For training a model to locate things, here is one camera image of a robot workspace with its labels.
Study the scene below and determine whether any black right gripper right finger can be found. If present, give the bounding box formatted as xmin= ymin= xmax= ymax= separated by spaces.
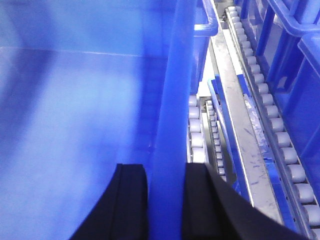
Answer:
xmin=181 ymin=163 xmax=305 ymax=240

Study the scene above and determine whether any blue bin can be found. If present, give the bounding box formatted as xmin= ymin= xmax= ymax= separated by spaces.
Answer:
xmin=235 ymin=0 xmax=320 ymax=193
xmin=0 ymin=0 xmax=218 ymax=240

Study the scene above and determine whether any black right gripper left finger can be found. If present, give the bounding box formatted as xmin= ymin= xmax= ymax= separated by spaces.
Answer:
xmin=71 ymin=164 xmax=149 ymax=240

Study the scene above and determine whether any steel divider rail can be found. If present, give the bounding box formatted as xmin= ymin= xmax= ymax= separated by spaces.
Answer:
xmin=208 ymin=0 xmax=283 ymax=223

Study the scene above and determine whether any white roller conveyor track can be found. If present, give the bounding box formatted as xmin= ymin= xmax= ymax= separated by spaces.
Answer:
xmin=225 ymin=6 xmax=320 ymax=240

